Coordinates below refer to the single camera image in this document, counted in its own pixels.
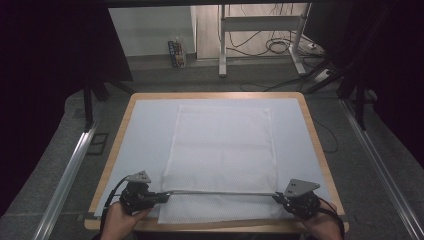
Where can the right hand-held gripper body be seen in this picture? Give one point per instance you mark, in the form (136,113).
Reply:
(301,205)

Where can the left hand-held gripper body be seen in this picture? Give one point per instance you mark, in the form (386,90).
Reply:
(135,196)

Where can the white mesh laundry bag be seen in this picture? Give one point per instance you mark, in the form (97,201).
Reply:
(223,150)

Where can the person's left hand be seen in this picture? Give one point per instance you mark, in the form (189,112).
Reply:
(118,223)

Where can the person's right hand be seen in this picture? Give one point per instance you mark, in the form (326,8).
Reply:
(326,226)

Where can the wooden framed work board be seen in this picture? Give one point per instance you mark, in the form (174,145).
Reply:
(146,133)

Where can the black floor plate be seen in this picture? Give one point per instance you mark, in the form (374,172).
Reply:
(97,144)

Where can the black metal stand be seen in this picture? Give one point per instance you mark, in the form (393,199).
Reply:
(360,110)
(88,106)

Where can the white power strip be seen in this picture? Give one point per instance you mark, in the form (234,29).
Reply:
(323,75)

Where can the colourful snack packet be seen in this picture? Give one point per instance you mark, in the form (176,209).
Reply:
(177,55)

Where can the black curtain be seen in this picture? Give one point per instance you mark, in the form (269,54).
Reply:
(393,66)
(40,83)

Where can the aluminium floor rail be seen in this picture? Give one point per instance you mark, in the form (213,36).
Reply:
(66,181)
(380,166)

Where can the white desk frame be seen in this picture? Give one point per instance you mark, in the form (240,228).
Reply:
(260,23)

